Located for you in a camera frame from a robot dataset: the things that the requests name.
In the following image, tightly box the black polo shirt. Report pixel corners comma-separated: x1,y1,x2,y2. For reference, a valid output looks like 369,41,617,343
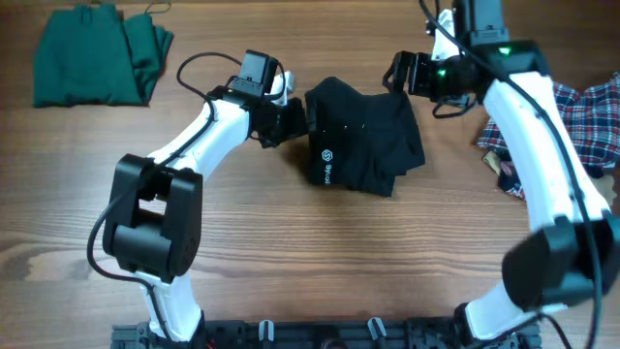
305,77,425,197

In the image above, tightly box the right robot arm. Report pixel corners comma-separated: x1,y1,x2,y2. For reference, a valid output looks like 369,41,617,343
383,1,619,348

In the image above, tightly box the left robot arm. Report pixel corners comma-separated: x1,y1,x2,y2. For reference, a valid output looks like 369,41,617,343
86,50,307,348

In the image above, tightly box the brown paper tag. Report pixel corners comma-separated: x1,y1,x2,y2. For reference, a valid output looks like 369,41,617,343
482,151,502,175

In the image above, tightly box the red blue plaid shirt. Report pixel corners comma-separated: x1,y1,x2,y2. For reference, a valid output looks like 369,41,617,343
477,72,619,206

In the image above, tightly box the folded green garment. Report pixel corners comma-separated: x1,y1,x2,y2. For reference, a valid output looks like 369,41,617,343
32,3,174,108

